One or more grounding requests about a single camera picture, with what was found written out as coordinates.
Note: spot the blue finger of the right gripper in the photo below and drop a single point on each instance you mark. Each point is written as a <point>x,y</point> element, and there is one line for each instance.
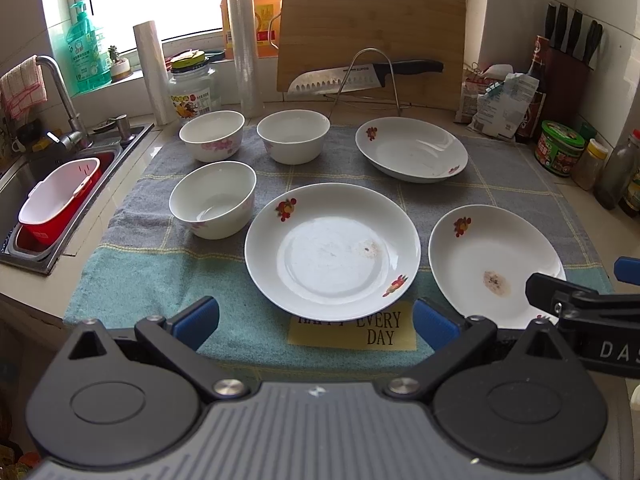
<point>627,270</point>

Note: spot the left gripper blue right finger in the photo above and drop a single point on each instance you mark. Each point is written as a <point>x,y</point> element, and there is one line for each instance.
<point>435,324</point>

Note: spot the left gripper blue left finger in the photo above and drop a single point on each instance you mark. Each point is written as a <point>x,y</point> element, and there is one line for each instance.
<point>195,324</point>

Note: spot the small white plate brown stain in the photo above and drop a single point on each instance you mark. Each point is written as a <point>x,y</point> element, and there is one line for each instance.
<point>481,257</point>

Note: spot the large white plate with stain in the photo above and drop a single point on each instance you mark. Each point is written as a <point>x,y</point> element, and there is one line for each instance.
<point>332,252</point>

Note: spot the white fruit-print plate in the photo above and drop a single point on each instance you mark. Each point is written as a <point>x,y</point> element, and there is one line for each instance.
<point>411,150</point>

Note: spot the steel kitchen sink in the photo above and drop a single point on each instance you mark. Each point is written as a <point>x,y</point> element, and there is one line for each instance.
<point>17,247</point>

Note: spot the glass oil bottle red cap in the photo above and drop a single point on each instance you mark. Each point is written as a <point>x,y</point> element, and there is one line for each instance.
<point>617,173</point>

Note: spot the yellow lid spice jar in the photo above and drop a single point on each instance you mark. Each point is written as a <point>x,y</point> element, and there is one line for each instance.
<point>588,168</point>

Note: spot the green lid sauce jar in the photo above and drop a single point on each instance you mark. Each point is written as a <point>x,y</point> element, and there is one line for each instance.
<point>558,148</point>

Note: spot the grey and teal towel mat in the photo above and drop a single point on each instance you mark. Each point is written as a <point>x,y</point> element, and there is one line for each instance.
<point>149,263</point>

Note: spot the dark soy sauce bottle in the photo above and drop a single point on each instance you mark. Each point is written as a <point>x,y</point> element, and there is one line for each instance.
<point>537,70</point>

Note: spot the red and white colander basin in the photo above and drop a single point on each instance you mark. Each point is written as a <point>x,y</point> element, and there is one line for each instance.
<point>54,201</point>

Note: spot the white bowl pink flowers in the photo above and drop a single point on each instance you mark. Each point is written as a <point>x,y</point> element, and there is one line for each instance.
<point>214,136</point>

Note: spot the white plastic food bag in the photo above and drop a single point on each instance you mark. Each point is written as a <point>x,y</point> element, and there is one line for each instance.
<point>502,107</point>

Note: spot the dark red knife block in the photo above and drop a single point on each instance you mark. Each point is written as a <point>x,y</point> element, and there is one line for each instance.
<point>566,73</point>

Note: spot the sink soap dispenser pump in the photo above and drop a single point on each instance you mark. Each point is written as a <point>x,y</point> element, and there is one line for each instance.
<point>122,124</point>

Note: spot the steel sink faucet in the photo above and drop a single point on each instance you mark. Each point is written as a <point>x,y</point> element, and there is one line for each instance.
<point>78,138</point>

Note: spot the glass jar yellow-green lid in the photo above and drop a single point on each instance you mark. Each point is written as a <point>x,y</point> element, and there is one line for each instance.
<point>192,85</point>

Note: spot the red snack bag with clip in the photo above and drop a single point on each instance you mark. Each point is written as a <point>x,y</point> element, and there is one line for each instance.
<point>475,82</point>

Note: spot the small potted succulent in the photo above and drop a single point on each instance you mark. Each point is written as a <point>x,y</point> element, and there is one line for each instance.
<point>120,67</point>

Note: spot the green dish soap bottle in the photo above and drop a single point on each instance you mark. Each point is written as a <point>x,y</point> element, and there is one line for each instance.
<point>88,55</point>

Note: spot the plastic wrap roll left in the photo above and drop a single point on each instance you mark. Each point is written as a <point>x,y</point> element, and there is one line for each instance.
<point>152,62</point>

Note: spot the plastic wrap roll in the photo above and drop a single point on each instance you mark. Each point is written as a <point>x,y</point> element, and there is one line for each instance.
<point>245,56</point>
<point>152,62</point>

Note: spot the pink checked dish cloth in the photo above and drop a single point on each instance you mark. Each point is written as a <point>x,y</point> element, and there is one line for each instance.
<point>22,88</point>

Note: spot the bamboo cutting board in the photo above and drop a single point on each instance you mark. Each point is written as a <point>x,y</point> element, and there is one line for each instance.
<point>321,34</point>

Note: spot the plastic wrap roll right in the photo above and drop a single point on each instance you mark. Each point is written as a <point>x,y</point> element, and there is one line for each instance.
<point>245,56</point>

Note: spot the orange cooking wine jug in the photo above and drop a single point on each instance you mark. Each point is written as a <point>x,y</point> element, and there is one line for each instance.
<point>267,31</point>

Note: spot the kitchen knife black handle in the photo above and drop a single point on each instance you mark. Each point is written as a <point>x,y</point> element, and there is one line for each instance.
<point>327,81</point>

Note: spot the metal wire rack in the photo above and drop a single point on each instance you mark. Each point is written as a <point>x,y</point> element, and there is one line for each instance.
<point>364,77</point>

